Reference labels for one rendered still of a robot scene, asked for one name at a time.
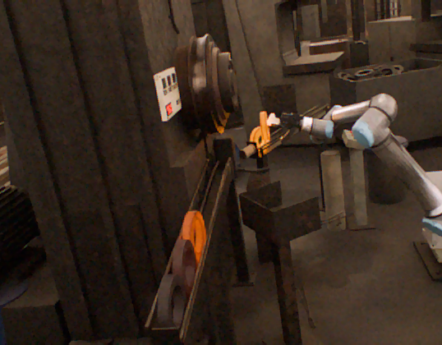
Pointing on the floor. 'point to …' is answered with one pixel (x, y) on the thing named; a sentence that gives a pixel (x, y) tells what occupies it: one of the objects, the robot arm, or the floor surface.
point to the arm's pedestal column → (437, 272)
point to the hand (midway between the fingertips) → (264, 122)
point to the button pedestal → (361, 221)
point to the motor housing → (255, 232)
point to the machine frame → (103, 154)
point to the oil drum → (333, 50)
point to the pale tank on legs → (359, 16)
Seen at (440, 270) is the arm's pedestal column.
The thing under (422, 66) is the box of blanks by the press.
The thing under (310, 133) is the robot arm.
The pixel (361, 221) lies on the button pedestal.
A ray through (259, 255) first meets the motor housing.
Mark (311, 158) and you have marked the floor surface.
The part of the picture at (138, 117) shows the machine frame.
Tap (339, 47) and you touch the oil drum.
